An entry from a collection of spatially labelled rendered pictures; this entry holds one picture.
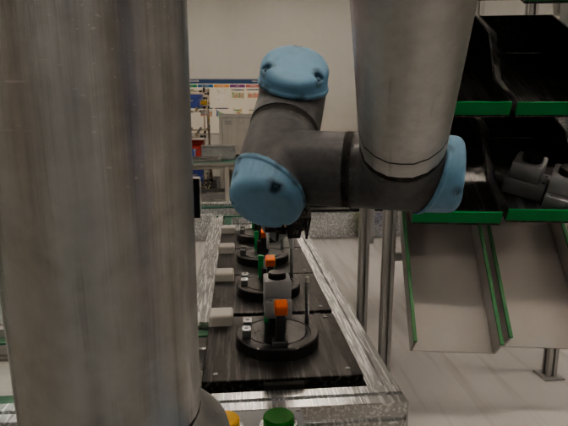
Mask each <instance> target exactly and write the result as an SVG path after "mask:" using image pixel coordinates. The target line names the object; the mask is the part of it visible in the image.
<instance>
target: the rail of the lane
mask: <svg viewBox="0 0 568 426"><path fill-rule="evenodd" d="M211 395H213V397H215V398H216V399H217V400H218V401H219V402H220V404H221V405H222V407H223V408H224V410H229V411H233V412H244V411H260V410H270V409H271V408H274V407H284V408H286V409H292V408H301V409H302V410H303V416H304V421H305V424H306V426H407V424H408V407H409V400H408V399H407V397H406V396H405V394H404V392H403V391H402V389H401V387H400V386H399V385H369V386H352V387H334V388H317V389H305V383H304V380H294V381H277V382H264V391H249V392H232V393H215V394H211ZM16 424H17V419H16V413H15V407H14V403H9V404H0V426H15V425H16Z"/></svg>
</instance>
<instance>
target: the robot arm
mask: <svg viewBox="0 0 568 426"><path fill-rule="evenodd" d="M477 4H478V0H350V10H351V23H352V48H353V61H354V74H355V87H356V100H357V113H358V132H353V131H347V132H338V131H320V127H321V122H322V117H323V111H324V106H325V97H326V95H327V94H328V91H329V87H328V77H329V68H328V65H327V62H326V61H325V60H324V58H323V57H322V56H321V55H319V54H318V53H317V52H316V51H314V50H312V49H310V48H307V47H305V46H296V45H287V46H279V47H277V48H275V49H273V50H271V51H269V52H268V53H267V54H266V55H265V56H264V57H263V59H262V61H261V64H260V71H259V77H258V85H259V94H258V99H257V101H256V104H255V107H254V111H253V114H252V117H251V119H250V125H249V127H248V131H247V133H246V136H245V139H244V142H243V146H242V149H241V151H240V154H239V156H238V157H237V159H236V160H235V164H234V171H233V174H232V180H231V186H230V189H229V197H230V201H231V203H232V206H233V208H234V209H235V210H236V212H237V213H238V214H239V215H240V216H242V217H243V218H245V219H246V220H248V221H251V222H253V223H254V224H257V225H258V234H259V240H260V237H261V228H262V230H263V231H264V233H265V234H266V246H267V249H269V244H270V238H271V239H272V240H274V241H281V240H282V239H283V238H285V237H286V236H287V238H288V242H289V245H290V249H293V245H294V238H300V237H301V232H302V231H304V232H305V239H308V235H309V227H310V222H311V211H310V206H311V205H315V206H327V207H340V208H343V207H347V208H363V209H375V210H399V211H410V212H411V213H413V214H423V213H424V212H428V213H450V212H452V211H454V210H456V209H457V208H458V206H459V205H460V203H461V201H462V195H463V188H464V183H465V176H466V164H467V151H466V145H465V142H464V140H463V139H462V138H461V137H459V136H456V135H450V133H451V125H452V122H453V117H454V113H455V109H456V102H457V97H458V93H459V89H460V85H461V81H462V73H463V69H464V65H465V61H466V56H467V49H468V45H469V41H470V37H471V33H472V25H473V21H474V17H475V13H476V8H477ZM307 223H308V225H307ZM0 305H1V311H2V317H3V328H4V335H5V341H6V348H7V354H8V365H9V371H10V377H11V383H12V389H13V396H14V407H15V413H16V419H17V424H16V425H15V426H230V424H229V421H228V418H227V415H226V412H225V410H224V408H223V407H222V405H221V404H220V402H219V401H218V400H217V399H216V398H215V397H213V395H211V394H210V393H209V392H207V391H206V390H204V389H202V388H201V387H200V381H199V331H198V306H197V281H196V255H195V230H194V180H193V155H192V129H191V104H190V79H189V54H188V4H187V0H0Z"/></svg>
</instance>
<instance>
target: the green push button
mask: <svg viewBox="0 0 568 426"><path fill-rule="evenodd" d="M263 424H264V426H293V425H294V414H293V413H292V412H291V411H290V410H288V409H286V408H284V407H274V408H271V409H270V410H268V411H267V412H265V414H264V416H263Z"/></svg>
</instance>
